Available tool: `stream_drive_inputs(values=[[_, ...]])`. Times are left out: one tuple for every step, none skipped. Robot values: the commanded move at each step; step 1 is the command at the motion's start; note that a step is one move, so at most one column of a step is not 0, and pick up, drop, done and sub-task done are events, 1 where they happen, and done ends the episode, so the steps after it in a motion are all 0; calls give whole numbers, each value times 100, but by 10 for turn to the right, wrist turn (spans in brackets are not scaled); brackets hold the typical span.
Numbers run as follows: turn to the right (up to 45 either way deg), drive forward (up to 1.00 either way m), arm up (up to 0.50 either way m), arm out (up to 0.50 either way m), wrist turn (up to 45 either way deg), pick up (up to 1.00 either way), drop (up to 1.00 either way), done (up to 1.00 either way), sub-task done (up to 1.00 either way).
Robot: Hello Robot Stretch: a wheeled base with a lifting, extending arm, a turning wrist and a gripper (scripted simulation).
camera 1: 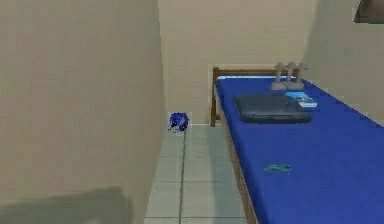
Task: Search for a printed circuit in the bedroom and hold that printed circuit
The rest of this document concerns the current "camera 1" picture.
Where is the grey statue on base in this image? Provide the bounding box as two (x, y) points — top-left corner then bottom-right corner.
(285, 61), (308, 92)
(270, 62), (288, 91)

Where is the blue crumpled cloth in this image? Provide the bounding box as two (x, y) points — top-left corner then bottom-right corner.
(167, 112), (190, 133)

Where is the blue bed with wooden frame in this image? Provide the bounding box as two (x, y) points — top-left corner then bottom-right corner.
(210, 66), (384, 224)

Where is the dark grey closed laptop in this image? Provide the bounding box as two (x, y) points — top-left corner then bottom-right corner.
(232, 93), (313, 124)

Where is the green printed circuit board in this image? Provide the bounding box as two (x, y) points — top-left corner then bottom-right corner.
(263, 162), (293, 173)

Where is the dark framed window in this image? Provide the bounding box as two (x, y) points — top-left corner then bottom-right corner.
(353, 0), (384, 25)

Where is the light blue book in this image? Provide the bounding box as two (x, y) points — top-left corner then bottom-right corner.
(285, 91), (319, 109)

